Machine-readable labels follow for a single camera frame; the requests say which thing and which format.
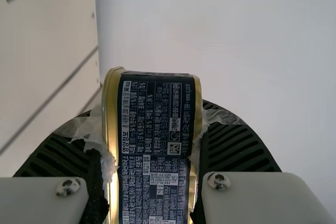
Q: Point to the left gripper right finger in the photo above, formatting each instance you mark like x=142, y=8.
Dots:
x=236, y=150

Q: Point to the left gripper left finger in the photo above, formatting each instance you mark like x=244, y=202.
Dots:
x=60, y=155

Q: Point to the rectangular tin with navy label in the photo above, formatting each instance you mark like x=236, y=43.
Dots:
x=152, y=129

